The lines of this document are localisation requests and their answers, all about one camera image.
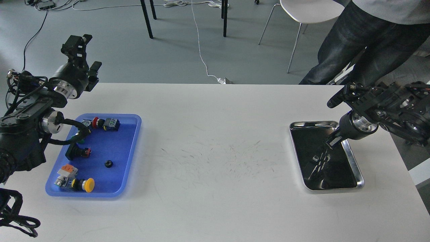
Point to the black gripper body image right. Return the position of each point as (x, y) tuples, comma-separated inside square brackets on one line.
[(354, 126)]

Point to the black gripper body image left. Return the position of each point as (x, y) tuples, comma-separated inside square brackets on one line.
[(71, 80)]

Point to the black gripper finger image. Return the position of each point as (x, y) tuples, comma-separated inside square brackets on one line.
[(93, 75), (333, 140), (75, 50)]

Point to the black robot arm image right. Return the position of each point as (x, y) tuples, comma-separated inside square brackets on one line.
[(402, 110)]

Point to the silver metal tray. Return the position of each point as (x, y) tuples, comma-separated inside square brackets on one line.
[(324, 169)]

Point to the blue plastic tray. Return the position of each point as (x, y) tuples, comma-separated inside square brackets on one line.
[(117, 146)]

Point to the red emergency stop button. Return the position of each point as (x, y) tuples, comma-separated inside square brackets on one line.
[(108, 124)]

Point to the black table leg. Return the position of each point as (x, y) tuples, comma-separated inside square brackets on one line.
[(146, 16), (224, 16)]

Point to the grey office chair with jacket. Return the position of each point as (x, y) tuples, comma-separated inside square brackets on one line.
[(416, 68)]

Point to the orange grey contact block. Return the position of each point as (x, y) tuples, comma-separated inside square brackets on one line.
[(68, 171)]

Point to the person in grey shirt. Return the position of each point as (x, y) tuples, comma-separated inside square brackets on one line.
[(386, 32)]

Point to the yellow mushroom push button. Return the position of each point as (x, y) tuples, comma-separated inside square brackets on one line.
[(74, 184)]

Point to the white chair metal legs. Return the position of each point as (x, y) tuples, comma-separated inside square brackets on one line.
[(306, 12)]

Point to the black wrist camera image right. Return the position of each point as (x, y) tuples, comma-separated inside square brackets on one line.
[(349, 93)]

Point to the black selector switch red end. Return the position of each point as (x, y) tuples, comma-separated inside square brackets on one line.
[(74, 151)]

